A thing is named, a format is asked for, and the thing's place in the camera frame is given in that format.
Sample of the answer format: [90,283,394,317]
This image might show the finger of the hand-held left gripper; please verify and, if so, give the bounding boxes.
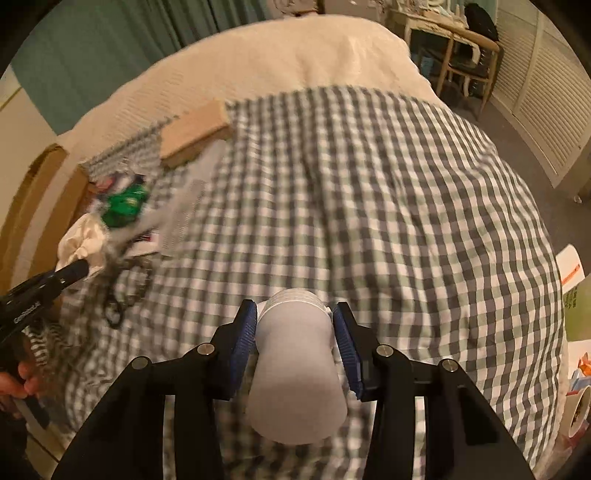
[44,259,89,289]

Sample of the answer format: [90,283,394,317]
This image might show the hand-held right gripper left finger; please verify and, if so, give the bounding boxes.
[51,299,258,480]

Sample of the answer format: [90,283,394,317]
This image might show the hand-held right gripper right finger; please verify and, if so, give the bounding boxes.
[331,302,536,480]

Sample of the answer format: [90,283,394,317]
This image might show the white lace cloth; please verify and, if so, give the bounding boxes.
[55,215,114,280]

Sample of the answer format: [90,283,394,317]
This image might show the white soft cylinder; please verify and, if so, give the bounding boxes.
[245,287,348,446]

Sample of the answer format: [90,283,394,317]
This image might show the brown cardboard box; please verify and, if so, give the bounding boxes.
[0,143,90,289]

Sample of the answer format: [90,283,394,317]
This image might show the clear packet with black print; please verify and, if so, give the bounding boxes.
[90,168,145,192]

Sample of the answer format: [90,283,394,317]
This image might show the person's left hand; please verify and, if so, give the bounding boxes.
[0,357,42,400]

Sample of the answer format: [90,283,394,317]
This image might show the black scissors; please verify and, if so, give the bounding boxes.
[102,257,154,329]

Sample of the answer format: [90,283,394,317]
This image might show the green snack packet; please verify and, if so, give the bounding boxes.
[104,182,149,228]

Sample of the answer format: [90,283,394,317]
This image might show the grey green checked blanket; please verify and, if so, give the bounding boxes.
[28,85,571,480]

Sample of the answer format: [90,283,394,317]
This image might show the clear striped plastic bag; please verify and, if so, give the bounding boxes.
[154,141,225,259]

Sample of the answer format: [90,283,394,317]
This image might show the tan printed carton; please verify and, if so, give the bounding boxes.
[159,100,233,168]

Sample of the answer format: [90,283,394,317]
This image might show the white and green carton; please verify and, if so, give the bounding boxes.
[555,244,591,343]

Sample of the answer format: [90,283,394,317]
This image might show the green curtain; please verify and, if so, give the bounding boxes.
[11,0,273,100]

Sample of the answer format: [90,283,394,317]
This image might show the white round tub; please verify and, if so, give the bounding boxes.
[564,385,591,446]

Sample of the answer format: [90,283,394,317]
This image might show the cream textured bedspread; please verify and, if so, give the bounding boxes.
[60,14,432,153]

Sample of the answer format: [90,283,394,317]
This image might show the white louvered wardrobe doors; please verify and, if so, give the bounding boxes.
[489,0,591,197]

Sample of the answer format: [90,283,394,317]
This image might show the wooden chair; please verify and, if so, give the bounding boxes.
[436,18,504,109]

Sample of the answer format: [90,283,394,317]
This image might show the white vanity table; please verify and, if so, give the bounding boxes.
[388,0,467,56]

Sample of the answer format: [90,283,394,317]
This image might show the black bag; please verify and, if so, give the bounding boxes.
[464,4,499,42]

